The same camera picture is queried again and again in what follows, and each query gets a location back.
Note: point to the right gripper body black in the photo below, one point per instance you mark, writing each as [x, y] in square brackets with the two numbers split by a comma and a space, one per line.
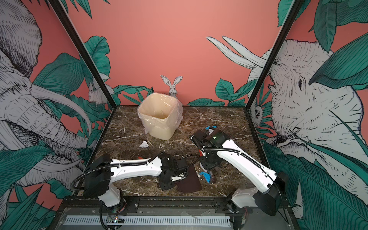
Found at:
[208, 163]

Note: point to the dark brown dustpan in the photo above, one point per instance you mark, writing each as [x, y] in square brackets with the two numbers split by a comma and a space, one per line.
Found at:
[191, 183]

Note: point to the dark brown hand brush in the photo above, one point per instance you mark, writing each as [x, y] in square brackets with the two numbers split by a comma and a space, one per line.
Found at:
[212, 174]

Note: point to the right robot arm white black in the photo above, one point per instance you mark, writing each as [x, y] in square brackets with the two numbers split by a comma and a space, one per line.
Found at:
[269, 186]

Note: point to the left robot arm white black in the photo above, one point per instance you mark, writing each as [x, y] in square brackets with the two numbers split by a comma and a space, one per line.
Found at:
[99, 177]

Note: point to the blue paper scrap front right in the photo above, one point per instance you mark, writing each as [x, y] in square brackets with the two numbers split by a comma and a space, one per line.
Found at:
[206, 176]

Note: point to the white paper scrap left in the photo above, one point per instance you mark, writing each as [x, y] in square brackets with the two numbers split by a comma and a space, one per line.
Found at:
[144, 144]

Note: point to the white perforated vent strip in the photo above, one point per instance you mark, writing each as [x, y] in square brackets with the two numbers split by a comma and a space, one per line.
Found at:
[218, 221]

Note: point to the cream plastic trash bin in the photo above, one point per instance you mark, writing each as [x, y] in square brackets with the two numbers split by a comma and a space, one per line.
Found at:
[161, 118]

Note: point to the clear plastic bin liner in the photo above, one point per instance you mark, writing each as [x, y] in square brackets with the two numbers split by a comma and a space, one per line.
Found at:
[172, 120]

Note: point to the small green circuit board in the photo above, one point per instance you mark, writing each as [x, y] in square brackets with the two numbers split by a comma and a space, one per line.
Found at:
[115, 220]

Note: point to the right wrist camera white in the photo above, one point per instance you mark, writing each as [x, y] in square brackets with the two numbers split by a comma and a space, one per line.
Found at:
[198, 144]

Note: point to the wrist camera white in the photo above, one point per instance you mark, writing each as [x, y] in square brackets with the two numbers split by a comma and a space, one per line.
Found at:
[198, 144]
[177, 178]

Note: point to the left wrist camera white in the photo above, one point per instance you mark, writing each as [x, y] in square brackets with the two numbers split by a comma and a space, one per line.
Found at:
[177, 178]

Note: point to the black right frame post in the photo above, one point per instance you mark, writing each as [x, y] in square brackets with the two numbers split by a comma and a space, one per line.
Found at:
[291, 16]

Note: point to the black frame post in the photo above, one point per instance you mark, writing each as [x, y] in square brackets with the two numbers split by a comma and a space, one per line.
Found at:
[74, 36]
[291, 16]

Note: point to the black left frame post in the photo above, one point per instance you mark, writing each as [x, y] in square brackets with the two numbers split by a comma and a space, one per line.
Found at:
[74, 36]

